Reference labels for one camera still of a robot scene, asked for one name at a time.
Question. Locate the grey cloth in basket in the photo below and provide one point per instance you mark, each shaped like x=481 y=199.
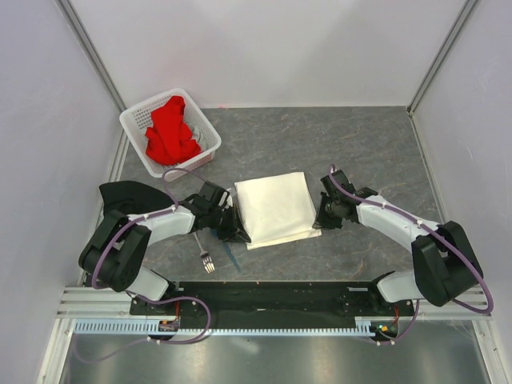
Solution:
x=198 y=136

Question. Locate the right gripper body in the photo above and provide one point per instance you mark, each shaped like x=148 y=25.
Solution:
x=333 y=218

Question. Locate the red cloth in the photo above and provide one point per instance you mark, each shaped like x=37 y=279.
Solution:
x=170 y=140

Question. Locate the black cloth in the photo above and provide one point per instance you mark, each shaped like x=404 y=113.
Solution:
x=131 y=197

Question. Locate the silver metal fork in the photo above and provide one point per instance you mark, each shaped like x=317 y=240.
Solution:
x=204 y=256

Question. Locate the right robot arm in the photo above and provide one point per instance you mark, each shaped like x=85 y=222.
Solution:
x=444 y=263

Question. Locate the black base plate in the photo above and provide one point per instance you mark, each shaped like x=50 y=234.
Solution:
x=272 y=305

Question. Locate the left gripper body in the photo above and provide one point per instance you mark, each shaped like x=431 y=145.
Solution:
x=222 y=220

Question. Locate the white cloth napkin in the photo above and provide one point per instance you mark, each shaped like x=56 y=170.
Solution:
x=276 y=210

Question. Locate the blue plastic spoon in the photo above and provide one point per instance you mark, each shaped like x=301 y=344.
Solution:
x=231 y=256

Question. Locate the white plastic basket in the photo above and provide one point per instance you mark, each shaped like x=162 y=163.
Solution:
x=137 y=119

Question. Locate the slotted cable duct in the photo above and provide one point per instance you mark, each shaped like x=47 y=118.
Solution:
x=146 y=327

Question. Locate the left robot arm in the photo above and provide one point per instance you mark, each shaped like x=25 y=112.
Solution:
x=136 y=216

